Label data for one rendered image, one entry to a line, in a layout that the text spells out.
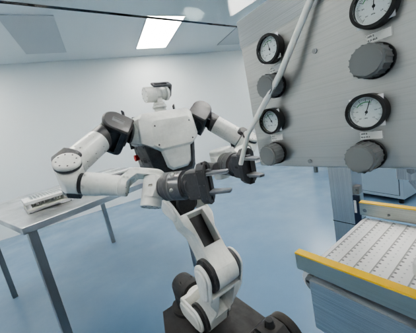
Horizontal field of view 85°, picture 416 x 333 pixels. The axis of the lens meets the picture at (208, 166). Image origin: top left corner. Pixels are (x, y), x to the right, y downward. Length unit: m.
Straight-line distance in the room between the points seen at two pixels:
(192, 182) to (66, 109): 4.61
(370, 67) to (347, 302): 0.35
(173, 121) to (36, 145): 4.32
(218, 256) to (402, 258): 0.64
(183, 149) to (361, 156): 0.82
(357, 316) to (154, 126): 0.82
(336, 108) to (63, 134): 4.96
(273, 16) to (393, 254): 0.45
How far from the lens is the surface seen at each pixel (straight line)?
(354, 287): 0.45
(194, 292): 1.40
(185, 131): 1.02
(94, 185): 0.76
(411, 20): 0.30
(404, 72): 0.29
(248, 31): 0.40
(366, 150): 0.28
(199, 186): 0.64
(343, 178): 0.70
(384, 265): 0.53
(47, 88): 5.25
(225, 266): 1.00
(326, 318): 0.52
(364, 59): 0.28
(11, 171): 5.27
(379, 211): 0.68
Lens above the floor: 1.18
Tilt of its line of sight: 9 degrees down
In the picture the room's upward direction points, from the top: 12 degrees counter-clockwise
